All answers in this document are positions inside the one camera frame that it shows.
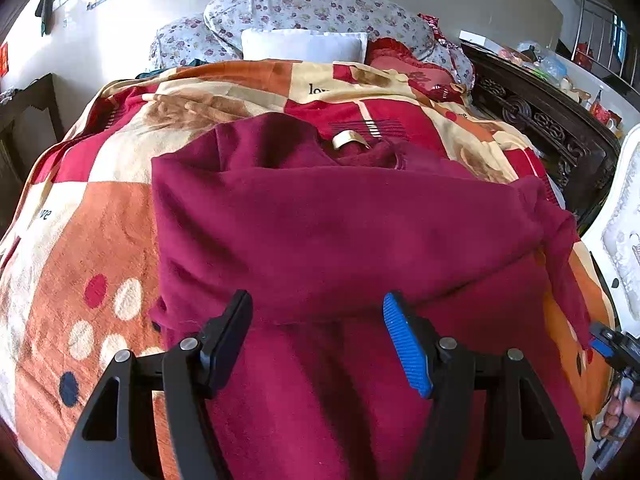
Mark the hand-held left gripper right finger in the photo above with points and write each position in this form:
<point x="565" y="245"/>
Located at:
<point x="406" y="345"/>

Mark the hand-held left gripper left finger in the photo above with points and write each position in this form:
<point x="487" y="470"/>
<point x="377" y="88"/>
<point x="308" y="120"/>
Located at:
<point x="224" y="345"/>

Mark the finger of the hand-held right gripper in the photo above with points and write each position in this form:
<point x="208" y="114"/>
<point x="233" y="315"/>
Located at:
<point x="600" y="344"/>

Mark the maroon sweater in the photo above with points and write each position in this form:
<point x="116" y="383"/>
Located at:
<point x="325" y="220"/>

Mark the person's right hand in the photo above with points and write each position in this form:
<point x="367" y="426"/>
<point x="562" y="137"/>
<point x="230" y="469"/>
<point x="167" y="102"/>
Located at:
<point x="614" y="417"/>

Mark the white ornate board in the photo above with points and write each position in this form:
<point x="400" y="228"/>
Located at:
<point x="620" y="240"/>

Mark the printed red orange blanket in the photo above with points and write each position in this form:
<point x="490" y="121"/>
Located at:
<point x="100" y="220"/>

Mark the dark carved wooden headboard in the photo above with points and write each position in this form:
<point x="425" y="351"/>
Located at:
<point x="540" y="110"/>

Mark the red ruffled pillow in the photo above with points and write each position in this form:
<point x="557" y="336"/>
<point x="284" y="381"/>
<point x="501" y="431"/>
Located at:
<point x="400" y="67"/>

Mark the pile of bags and packets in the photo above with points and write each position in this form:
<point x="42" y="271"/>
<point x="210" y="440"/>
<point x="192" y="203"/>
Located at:
<point x="550" y="67"/>

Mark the dark wooden cabinet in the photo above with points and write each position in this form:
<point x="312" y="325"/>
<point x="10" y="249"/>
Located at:
<point x="25" y="125"/>

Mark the small floral pillow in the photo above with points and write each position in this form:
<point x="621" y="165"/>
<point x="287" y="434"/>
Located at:
<point x="185" y="40"/>

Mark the white pillow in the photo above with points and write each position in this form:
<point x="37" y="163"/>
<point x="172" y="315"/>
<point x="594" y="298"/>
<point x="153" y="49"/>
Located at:
<point x="305" y="46"/>

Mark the metal stair railing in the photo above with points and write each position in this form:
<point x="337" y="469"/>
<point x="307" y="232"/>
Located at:
<point x="597" y="25"/>

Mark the large floral pillow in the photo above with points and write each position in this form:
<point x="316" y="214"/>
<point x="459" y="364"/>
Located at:
<point x="325" y="7"/>

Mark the dark green hanging cloth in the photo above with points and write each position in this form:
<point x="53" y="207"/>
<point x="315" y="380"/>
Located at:
<point x="46" y="7"/>

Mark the red wall sticker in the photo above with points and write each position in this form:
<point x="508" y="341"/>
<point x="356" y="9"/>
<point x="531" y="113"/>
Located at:
<point x="3" y="59"/>

